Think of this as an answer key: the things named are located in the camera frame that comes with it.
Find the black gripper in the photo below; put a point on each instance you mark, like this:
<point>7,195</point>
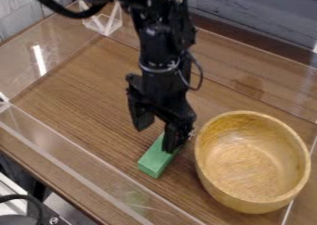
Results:
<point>157,95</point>

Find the black metal table bracket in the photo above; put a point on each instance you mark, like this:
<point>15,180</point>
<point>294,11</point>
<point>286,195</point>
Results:
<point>52,217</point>

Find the brown wooden bowl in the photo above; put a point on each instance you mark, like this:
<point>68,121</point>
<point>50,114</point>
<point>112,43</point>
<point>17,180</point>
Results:
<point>252,161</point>

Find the green rectangular block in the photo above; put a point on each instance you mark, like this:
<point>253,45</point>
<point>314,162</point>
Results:
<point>156,160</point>

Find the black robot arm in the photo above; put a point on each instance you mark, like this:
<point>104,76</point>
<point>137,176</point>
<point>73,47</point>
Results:
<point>163,23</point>

